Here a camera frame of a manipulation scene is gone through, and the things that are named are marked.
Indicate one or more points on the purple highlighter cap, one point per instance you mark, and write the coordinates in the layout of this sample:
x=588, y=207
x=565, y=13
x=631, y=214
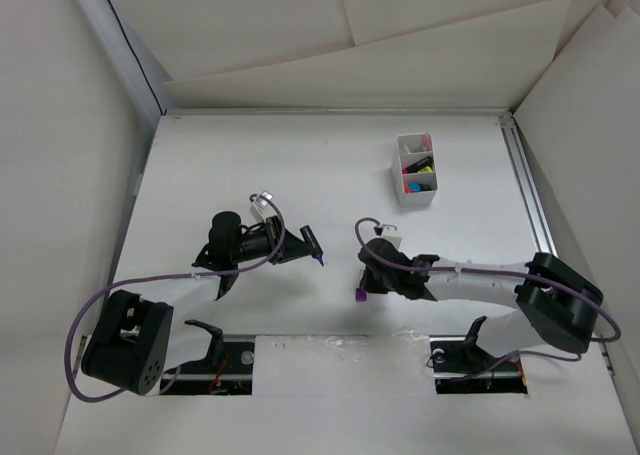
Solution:
x=360, y=295

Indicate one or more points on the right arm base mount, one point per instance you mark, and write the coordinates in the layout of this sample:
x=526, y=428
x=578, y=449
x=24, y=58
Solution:
x=461, y=367

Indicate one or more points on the purple tip black highlighter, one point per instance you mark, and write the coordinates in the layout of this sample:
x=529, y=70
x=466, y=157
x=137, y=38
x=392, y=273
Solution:
x=315, y=250

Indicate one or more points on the white compartment pen holder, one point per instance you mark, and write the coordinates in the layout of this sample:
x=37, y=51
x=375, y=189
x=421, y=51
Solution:
x=401, y=160

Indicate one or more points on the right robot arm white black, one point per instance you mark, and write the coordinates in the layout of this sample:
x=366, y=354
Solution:
x=549, y=302

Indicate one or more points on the aluminium rail right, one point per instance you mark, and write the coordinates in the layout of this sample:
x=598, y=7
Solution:
x=539, y=226

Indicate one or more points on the yellow cap black highlighter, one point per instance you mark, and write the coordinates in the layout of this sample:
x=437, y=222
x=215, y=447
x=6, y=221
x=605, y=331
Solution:
x=428, y=168

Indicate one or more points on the pink clear pen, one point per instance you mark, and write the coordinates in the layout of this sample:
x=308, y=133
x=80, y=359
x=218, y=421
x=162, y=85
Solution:
x=427, y=142

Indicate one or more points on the pink cap black highlighter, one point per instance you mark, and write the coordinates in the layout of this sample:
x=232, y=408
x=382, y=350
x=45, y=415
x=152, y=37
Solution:
x=415, y=167

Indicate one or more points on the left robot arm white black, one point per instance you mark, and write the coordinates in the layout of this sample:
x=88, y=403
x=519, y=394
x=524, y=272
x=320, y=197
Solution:
x=139, y=337

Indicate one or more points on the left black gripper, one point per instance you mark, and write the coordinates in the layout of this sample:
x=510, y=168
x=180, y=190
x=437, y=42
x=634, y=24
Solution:
x=292, y=247

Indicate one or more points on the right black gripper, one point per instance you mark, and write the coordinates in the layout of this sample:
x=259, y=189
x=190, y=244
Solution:
x=371, y=285

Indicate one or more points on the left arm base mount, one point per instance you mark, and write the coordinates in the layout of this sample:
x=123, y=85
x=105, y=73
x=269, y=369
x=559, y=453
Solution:
x=202, y=360

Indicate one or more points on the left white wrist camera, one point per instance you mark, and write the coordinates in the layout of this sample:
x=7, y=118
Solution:
x=261, y=208

